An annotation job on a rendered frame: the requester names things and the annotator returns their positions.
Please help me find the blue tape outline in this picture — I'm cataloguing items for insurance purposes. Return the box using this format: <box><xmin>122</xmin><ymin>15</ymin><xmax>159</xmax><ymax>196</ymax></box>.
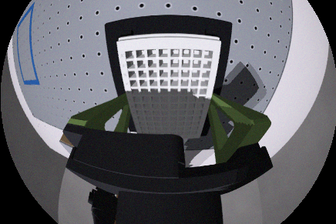
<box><xmin>17</xmin><ymin>3</ymin><xmax>40</xmax><ymax>85</ymax></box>

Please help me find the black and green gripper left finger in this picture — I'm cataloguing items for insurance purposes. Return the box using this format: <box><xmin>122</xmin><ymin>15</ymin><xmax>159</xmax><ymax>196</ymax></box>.
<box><xmin>68</xmin><ymin>93</ymin><xmax>131</xmax><ymax>132</ymax></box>

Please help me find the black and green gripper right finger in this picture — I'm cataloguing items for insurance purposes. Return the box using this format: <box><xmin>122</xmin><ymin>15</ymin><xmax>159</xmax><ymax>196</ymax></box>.
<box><xmin>208</xmin><ymin>93</ymin><xmax>271</xmax><ymax>164</ymax></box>

